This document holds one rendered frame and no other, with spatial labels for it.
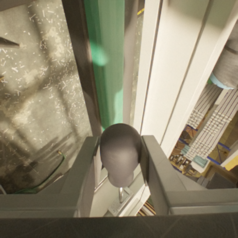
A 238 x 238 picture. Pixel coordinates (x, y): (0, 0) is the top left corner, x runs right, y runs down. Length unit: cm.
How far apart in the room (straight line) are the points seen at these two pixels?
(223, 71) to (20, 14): 101
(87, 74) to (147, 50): 7
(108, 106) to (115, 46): 7
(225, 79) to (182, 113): 71
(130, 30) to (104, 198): 26
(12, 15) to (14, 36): 9
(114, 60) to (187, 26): 8
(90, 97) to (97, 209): 19
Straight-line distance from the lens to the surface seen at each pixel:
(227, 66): 93
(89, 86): 19
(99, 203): 32
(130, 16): 20
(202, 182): 45
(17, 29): 108
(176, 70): 22
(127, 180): 18
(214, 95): 498
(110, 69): 18
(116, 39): 17
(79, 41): 17
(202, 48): 20
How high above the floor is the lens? 97
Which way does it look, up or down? 25 degrees down
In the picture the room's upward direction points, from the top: 125 degrees clockwise
